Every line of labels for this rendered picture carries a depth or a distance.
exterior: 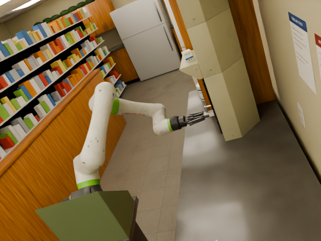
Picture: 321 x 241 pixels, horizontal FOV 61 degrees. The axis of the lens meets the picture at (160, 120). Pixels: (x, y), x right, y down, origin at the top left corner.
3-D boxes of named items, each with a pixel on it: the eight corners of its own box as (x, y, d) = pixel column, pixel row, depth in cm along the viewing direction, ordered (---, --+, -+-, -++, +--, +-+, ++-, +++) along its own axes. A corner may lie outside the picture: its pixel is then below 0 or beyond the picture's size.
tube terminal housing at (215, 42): (255, 108, 200) (227, 3, 167) (264, 131, 172) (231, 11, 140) (222, 117, 208) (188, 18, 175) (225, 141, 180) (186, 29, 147)
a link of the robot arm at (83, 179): (80, 186, 141) (75, 151, 147) (75, 191, 154) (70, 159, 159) (105, 181, 147) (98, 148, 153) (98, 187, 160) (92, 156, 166)
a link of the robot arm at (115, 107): (91, 107, 164) (91, 89, 168) (86, 115, 174) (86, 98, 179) (120, 110, 172) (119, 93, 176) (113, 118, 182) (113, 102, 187)
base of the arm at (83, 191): (56, 207, 149) (54, 196, 151) (74, 204, 163) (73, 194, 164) (93, 195, 141) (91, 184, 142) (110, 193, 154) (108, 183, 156)
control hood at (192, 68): (203, 60, 188) (198, 47, 183) (203, 78, 160) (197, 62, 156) (187, 66, 191) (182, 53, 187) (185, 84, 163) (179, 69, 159)
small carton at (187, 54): (191, 57, 169) (188, 49, 167) (194, 59, 165) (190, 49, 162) (184, 60, 169) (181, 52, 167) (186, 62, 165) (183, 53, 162)
